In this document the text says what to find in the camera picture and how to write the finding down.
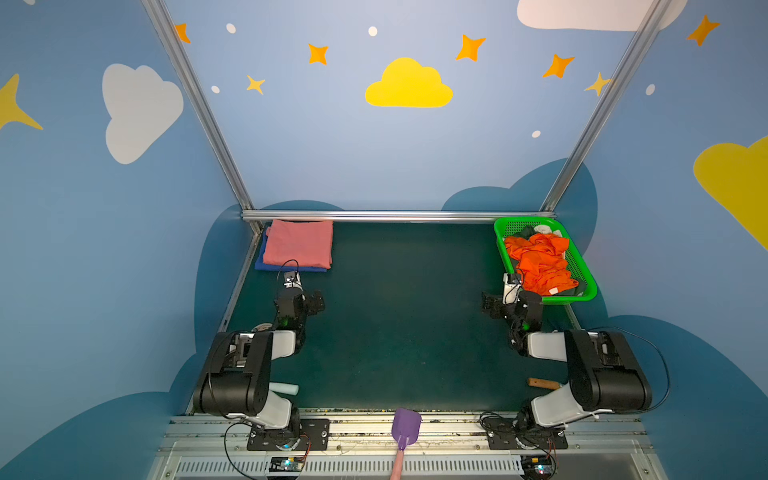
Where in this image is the orange t-shirt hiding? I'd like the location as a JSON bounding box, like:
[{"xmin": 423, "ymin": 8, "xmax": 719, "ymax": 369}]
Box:
[{"xmin": 504, "ymin": 233, "xmax": 579, "ymax": 297}]

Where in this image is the back aluminium frame rail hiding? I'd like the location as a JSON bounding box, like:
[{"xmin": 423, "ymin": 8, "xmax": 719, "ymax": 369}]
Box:
[{"xmin": 241, "ymin": 209, "xmax": 556, "ymax": 224}]

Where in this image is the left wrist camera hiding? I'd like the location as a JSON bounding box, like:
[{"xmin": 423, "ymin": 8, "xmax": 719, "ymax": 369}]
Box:
[{"xmin": 283, "ymin": 271, "xmax": 303, "ymax": 290}]

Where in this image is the left circuit board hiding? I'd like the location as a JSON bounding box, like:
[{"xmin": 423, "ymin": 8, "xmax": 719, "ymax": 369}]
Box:
[{"xmin": 268, "ymin": 457, "xmax": 305, "ymax": 475}]

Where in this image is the white t-shirt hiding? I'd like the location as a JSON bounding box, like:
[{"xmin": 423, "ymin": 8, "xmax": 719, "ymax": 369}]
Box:
[{"xmin": 534, "ymin": 224, "xmax": 562, "ymax": 237}]

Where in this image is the right circuit board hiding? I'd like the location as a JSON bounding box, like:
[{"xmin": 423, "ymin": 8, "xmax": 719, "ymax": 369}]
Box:
[{"xmin": 521, "ymin": 456, "xmax": 557, "ymax": 480}]

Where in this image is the circuit board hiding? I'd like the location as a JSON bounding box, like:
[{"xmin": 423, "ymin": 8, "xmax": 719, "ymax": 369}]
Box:
[
  {"xmin": 268, "ymin": 457, "xmax": 305, "ymax": 475},
  {"xmin": 521, "ymin": 456, "xmax": 557, "ymax": 480}
]

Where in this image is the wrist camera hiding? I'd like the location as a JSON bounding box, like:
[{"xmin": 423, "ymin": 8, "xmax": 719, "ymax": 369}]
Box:
[
  {"xmin": 502, "ymin": 273, "xmax": 522, "ymax": 304},
  {"xmin": 283, "ymin": 271, "xmax": 303, "ymax": 290}
]

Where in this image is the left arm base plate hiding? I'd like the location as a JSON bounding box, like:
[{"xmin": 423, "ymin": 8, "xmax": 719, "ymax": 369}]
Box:
[{"xmin": 246, "ymin": 419, "xmax": 330, "ymax": 452}]

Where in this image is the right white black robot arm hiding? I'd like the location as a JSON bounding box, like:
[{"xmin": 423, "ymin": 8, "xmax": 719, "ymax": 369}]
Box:
[{"xmin": 481, "ymin": 291, "xmax": 653, "ymax": 439}]

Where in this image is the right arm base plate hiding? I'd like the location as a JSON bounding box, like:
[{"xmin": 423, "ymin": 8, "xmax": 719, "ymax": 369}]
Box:
[{"xmin": 478, "ymin": 412, "xmax": 568, "ymax": 453}]

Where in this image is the dark green t-shirt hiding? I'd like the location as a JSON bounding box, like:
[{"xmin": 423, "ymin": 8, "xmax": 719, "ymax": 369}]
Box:
[{"xmin": 515, "ymin": 225, "xmax": 537, "ymax": 240}]

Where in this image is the green plastic basket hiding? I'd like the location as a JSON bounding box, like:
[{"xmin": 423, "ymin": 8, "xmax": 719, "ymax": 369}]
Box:
[{"xmin": 493, "ymin": 217, "xmax": 597, "ymax": 305}]

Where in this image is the light teal toy trowel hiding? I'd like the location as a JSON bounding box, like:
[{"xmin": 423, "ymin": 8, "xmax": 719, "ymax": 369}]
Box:
[{"xmin": 269, "ymin": 382, "xmax": 300, "ymax": 396}]

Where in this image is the blue toy rake wooden handle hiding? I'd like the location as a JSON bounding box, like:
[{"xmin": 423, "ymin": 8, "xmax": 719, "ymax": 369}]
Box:
[{"xmin": 527, "ymin": 377, "xmax": 562, "ymax": 390}]

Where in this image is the folded pink t-shirt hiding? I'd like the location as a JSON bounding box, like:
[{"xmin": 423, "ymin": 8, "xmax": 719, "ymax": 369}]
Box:
[{"xmin": 263, "ymin": 220, "xmax": 334, "ymax": 269}]

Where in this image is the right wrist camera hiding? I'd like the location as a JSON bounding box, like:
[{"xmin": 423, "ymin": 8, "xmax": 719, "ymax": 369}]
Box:
[{"xmin": 502, "ymin": 273, "xmax": 522, "ymax": 304}]

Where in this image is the roll of tape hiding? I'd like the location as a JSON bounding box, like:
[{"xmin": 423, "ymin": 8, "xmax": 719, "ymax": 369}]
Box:
[{"xmin": 252, "ymin": 323, "xmax": 274, "ymax": 332}]

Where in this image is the folded blue t-shirt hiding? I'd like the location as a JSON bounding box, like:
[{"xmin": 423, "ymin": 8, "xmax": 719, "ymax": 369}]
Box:
[{"xmin": 253, "ymin": 234, "xmax": 327, "ymax": 273}]

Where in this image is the purple toy shovel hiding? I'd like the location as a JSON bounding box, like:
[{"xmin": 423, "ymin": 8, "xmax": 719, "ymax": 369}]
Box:
[{"xmin": 390, "ymin": 408, "xmax": 422, "ymax": 480}]

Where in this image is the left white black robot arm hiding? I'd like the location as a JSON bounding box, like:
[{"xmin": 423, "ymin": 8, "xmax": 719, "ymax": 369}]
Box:
[{"xmin": 193, "ymin": 286, "xmax": 325, "ymax": 439}]

